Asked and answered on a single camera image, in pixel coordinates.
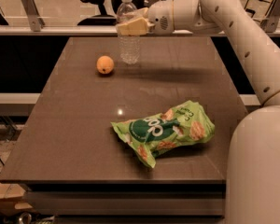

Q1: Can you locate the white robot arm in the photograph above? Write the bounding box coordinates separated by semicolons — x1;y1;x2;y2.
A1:
117;0;280;224

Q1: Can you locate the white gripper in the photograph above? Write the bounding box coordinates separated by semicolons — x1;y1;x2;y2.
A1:
116;0;174;36

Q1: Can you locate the orange fruit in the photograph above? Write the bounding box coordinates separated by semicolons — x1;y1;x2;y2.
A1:
96;56;114;75

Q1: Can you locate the left metal bracket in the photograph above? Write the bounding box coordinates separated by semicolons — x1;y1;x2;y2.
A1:
21;0;45;32

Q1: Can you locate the right metal bracket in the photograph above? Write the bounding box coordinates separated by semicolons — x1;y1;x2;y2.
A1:
260;0;280;33

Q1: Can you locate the green snack chip bag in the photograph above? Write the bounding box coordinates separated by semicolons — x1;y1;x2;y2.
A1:
111;101;215;168

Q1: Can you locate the clear plastic water bottle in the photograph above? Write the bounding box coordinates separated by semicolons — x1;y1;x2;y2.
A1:
117;0;140;64

